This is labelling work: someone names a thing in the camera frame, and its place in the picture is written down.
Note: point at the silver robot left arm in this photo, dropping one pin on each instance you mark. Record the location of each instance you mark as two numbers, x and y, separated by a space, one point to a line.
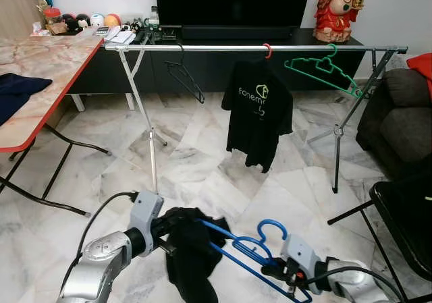
101 256

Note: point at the red hanger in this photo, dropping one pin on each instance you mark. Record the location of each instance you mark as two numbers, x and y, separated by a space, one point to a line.
271 50

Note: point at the green plastic hanger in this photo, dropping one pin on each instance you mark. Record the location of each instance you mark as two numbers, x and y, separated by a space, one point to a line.
329 60

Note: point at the black folding chair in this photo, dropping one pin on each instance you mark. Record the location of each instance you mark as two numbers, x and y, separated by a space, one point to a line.
398 229

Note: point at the black T-shirt with logo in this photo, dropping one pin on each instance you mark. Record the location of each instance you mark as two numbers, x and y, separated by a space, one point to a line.
256 114

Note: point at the black TV cabinet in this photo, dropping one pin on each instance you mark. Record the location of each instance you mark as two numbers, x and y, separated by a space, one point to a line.
202 73

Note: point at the silver metal clothes rack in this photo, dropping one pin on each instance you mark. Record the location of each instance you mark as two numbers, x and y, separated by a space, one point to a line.
216 47

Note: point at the dark brown sofa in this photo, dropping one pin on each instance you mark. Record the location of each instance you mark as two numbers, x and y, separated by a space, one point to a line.
398 121

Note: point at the small black device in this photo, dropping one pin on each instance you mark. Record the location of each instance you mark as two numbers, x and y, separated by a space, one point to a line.
170 33

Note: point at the white paper stack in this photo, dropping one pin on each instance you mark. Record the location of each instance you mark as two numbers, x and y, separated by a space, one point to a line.
121 36

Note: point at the marble folding table red edge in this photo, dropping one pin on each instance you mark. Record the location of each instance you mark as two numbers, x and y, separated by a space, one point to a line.
47 67

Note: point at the navy blue garment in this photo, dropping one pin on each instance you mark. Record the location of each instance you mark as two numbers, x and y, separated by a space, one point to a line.
17 90

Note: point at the small toy figure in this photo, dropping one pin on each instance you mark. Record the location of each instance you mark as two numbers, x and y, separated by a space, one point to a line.
138 25

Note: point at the clear plastic bottle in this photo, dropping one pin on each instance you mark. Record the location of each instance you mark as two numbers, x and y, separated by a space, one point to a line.
154 18

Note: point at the red pillow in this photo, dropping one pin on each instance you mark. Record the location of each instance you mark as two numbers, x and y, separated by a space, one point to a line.
424 65

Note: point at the small brown basket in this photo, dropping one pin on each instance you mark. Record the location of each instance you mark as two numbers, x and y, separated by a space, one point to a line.
57 28

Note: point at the jar with red lid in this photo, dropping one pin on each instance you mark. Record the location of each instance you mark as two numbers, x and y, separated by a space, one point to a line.
52 16

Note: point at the light wooden cabinet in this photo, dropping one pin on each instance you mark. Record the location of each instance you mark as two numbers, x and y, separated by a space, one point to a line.
17 13

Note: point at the red gold Buddha statue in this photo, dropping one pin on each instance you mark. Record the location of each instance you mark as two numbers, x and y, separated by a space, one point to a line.
337 13

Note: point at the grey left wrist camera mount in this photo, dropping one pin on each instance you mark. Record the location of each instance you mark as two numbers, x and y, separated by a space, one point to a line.
145 212

